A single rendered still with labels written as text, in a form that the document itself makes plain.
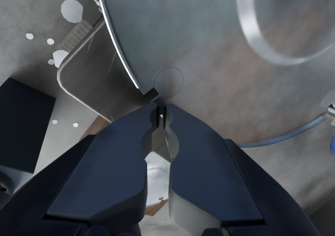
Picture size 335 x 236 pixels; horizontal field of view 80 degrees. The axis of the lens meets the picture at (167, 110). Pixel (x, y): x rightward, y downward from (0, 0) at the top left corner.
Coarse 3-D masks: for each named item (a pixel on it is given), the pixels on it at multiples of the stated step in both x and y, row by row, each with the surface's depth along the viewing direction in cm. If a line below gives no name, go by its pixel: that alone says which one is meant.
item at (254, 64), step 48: (144, 0) 11; (192, 0) 12; (240, 0) 12; (288, 0) 13; (144, 48) 12; (192, 48) 13; (240, 48) 14; (288, 48) 15; (192, 96) 15; (240, 96) 16; (288, 96) 18; (240, 144) 19
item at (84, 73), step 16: (96, 32) 11; (80, 48) 11; (96, 48) 11; (112, 48) 12; (64, 64) 11; (80, 64) 11; (96, 64) 12; (112, 64) 12; (64, 80) 11; (80, 80) 12; (96, 80) 12; (112, 80) 12; (128, 80) 13; (80, 96) 12; (96, 96) 13; (112, 96) 13; (128, 96) 13; (144, 96) 14; (96, 112) 13; (112, 112) 13; (128, 112) 14; (160, 128) 15; (160, 144) 16
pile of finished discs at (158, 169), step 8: (152, 152) 70; (152, 160) 72; (160, 160) 73; (152, 168) 73; (160, 168) 75; (168, 168) 77; (152, 176) 75; (160, 176) 76; (168, 176) 79; (152, 184) 77; (160, 184) 79; (168, 184) 81; (152, 192) 80; (160, 192) 82; (152, 200) 83; (160, 200) 84
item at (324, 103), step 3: (333, 90) 20; (330, 93) 20; (333, 93) 20; (327, 96) 20; (330, 96) 20; (333, 96) 20; (324, 99) 20; (327, 99) 20; (330, 99) 20; (333, 99) 21; (324, 102) 20; (327, 102) 21; (330, 102) 21; (333, 102) 21; (324, 105) 21; (327, 105) 21; (324, 108) 21
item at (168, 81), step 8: (160, 72) 13; (168, 72) 13; (176, 72) 13; (152, 80) 13; (160, 80) 13; (168, 80) 13; (176, 80) 14; (160, 88) 14; (168, 88) 14; (176, 88) 14; (168, 96) 14
